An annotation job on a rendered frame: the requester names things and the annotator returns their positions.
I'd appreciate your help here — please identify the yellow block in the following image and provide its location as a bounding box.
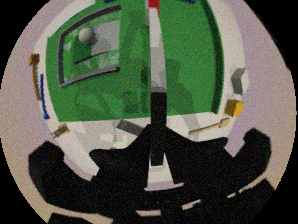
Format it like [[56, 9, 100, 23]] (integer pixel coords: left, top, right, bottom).
[[223, 100, 245, 117]]

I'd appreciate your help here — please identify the white golf ball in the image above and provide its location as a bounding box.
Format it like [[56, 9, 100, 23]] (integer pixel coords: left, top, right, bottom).
[[78, 27, 96, 44]]

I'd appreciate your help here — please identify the green flat mat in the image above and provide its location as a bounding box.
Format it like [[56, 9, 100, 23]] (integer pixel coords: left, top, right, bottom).
[[45, 0, 217, 123]]

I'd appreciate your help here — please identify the white flat strip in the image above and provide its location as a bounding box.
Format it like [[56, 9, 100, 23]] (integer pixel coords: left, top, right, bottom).
[[49, 0, 97, 37]]

